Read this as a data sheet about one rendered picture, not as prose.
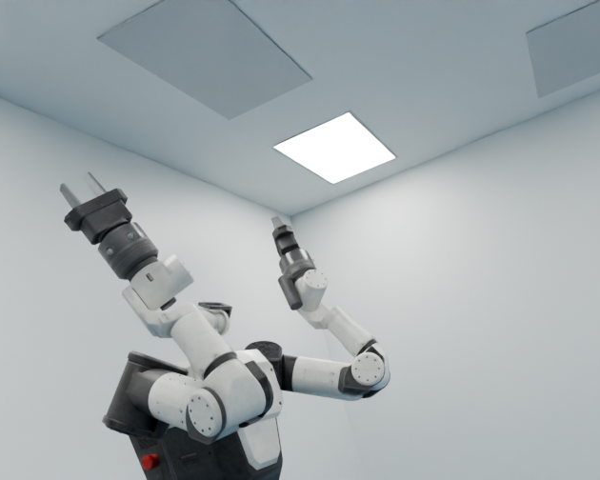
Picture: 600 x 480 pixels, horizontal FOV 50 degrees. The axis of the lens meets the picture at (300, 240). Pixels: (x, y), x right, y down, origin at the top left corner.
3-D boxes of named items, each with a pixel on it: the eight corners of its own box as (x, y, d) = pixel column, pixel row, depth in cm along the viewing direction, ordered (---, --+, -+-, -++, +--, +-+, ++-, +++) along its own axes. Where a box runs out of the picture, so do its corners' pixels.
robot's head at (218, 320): (184, 351, 144) (175, 313, 147) (212, 350, 153) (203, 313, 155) (207, 343, 141) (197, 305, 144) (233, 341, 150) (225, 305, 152)
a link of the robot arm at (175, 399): (221, 466, 102) (142, 431, 118) (279, 436, 112) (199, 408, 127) (214, 395, 101) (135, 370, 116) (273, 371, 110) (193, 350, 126)
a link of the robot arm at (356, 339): (343, 305, 160) (399, 360, 153) (350, 314, 170) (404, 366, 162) (312, 335, 160) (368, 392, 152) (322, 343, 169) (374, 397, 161)
